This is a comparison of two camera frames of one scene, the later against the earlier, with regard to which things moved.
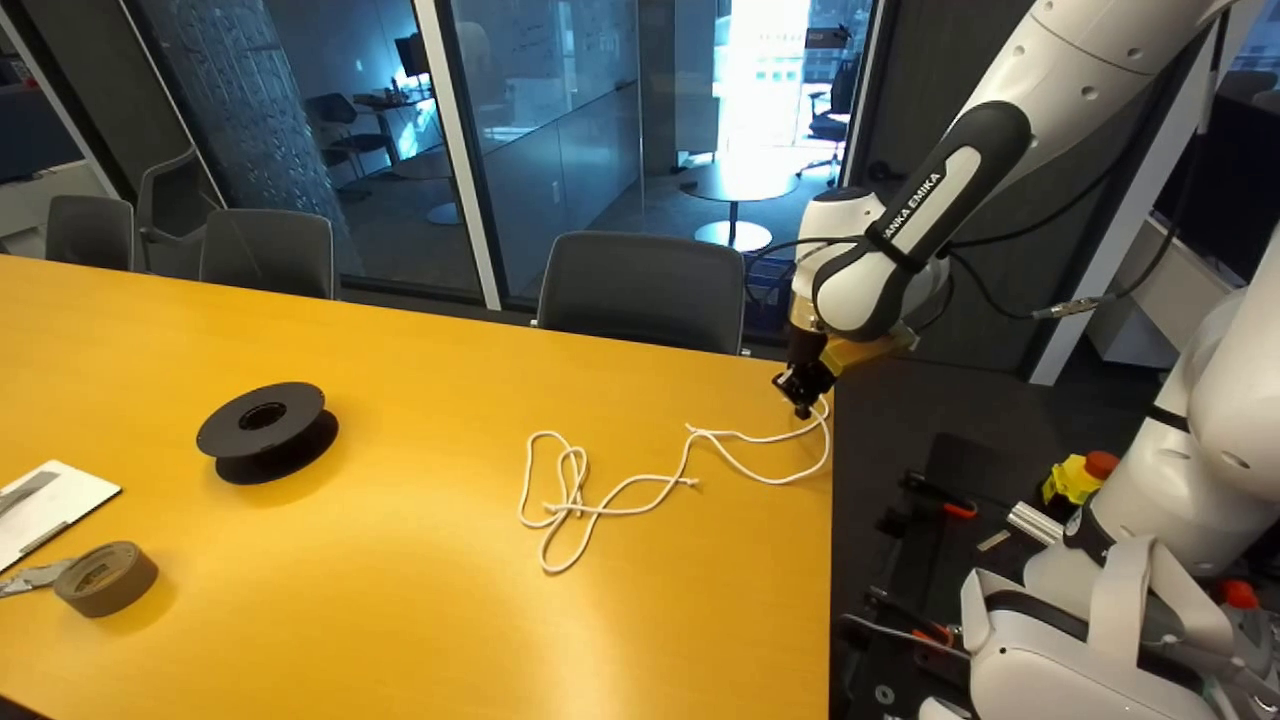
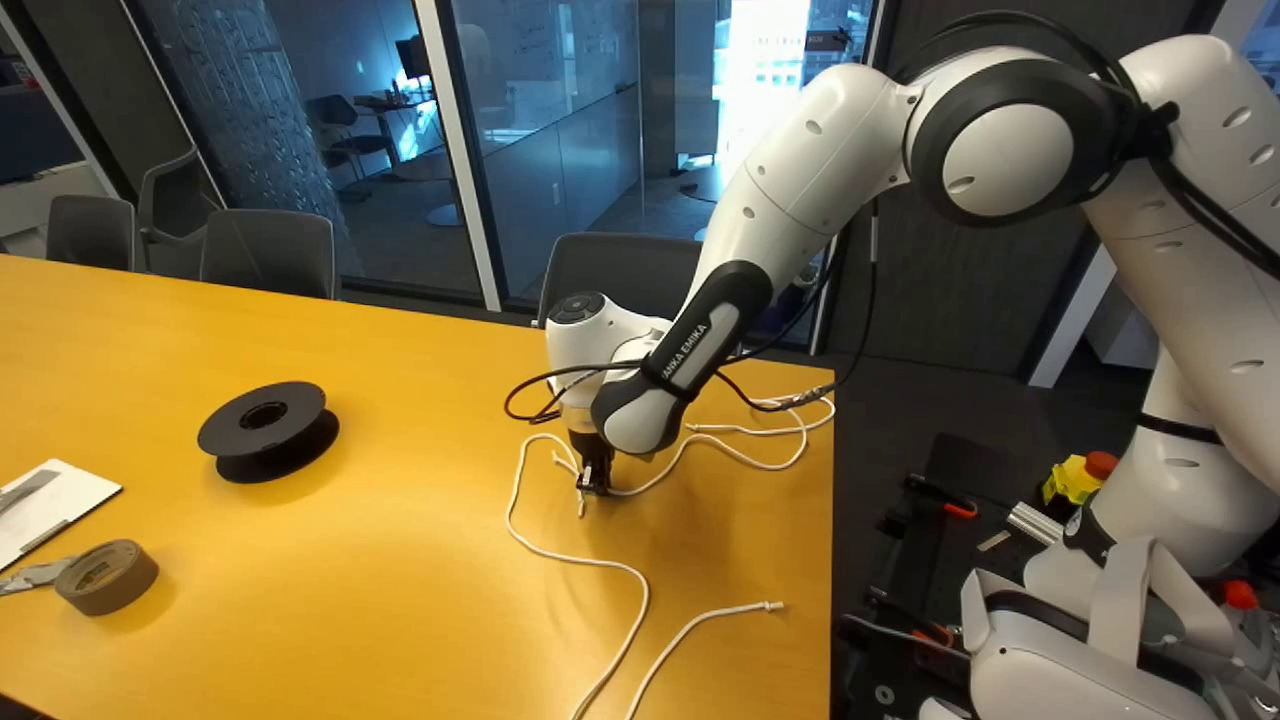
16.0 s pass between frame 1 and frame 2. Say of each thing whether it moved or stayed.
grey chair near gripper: stayed
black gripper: moved
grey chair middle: stayed
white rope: moved
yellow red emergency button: stayed
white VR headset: stayed
